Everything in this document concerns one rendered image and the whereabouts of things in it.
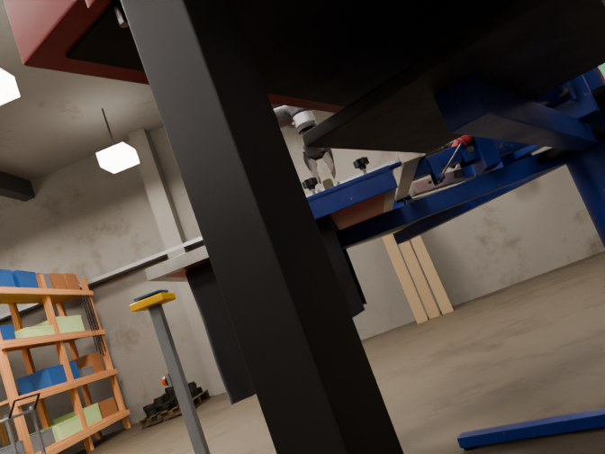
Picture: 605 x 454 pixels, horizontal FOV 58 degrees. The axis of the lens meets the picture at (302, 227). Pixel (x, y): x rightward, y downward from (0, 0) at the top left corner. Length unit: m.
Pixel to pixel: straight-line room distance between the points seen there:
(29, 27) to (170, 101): 0.27
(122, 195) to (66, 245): 1.32
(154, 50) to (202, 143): 0.07
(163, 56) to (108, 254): 9.55
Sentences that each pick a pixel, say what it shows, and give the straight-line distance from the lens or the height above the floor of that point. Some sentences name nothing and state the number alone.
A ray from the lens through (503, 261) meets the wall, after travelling 9.09.
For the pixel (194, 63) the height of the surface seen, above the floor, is 0.86.
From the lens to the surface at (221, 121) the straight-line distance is 0.32.
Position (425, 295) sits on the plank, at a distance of 8.22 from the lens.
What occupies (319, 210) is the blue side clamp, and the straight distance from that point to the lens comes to 1.56.
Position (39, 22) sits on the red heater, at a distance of 0.59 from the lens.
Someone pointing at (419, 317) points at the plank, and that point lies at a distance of 8.14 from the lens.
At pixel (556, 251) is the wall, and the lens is 9.31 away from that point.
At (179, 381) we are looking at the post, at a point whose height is 0.63.
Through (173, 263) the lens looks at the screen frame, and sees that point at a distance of 1.66.
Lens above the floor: 0.70
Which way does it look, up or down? 9 degrees up
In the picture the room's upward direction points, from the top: 21 degrees counter-clockwise
